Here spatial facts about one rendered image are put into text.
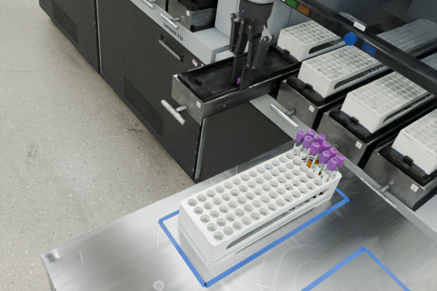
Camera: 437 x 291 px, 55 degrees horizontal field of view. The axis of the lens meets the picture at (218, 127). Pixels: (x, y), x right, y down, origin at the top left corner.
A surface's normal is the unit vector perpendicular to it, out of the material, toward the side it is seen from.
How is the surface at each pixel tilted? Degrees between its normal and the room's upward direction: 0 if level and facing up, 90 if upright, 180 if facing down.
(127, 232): 0
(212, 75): 0
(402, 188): 90
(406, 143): 90
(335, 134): 90
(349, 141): 90
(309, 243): 0
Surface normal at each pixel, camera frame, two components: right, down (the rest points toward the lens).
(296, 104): -0.78, 0.33
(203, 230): 0.13, -0.74
